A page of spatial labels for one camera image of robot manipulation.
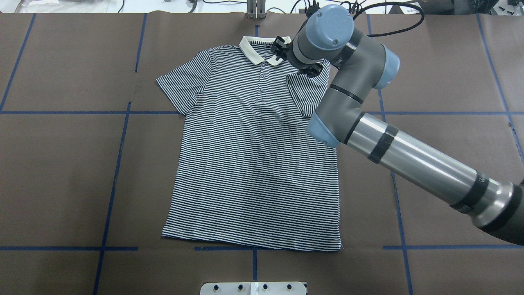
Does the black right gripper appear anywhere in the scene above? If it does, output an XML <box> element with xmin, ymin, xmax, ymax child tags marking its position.
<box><xmin>286</xmin><ymin>43</ymin><xmax>324</xmax><ymax>78</ymax></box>

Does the striped polo shirt cream collar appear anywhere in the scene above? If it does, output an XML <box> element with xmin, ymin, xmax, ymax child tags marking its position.
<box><xmin>156</xmin><ymin>36</ymin><xmax>342</xmax><ymax>252</ymax></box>

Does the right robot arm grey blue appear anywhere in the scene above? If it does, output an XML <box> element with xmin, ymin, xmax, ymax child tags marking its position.
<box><xmin>273</xmin><ymin>5</ymin><xmax>524</xmax><ymax>246</ymax></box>

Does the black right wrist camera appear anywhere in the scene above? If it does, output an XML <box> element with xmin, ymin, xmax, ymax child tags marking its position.
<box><xmin>270</xmin><ymin>36</ymin><xmax>292</xmax><ymax>60</ymax></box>

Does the aluminium frame post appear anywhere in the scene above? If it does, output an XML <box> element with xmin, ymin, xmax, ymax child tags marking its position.
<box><xmin>246</xmin><ymin>0</ymin><xmax>267</xmax><ymax>19</ymax></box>

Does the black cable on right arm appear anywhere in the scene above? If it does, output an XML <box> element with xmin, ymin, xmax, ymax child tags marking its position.
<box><xmin>352</xmin><ymin>2</ymin><xmax>425</xmax><ymax>38</ymax></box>

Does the white pedestal base plate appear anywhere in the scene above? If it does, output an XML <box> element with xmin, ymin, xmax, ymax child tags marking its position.
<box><xmin>200</xmin><ymin>281</ymin><xmax>308</xmax><ymax>295</ymax></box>

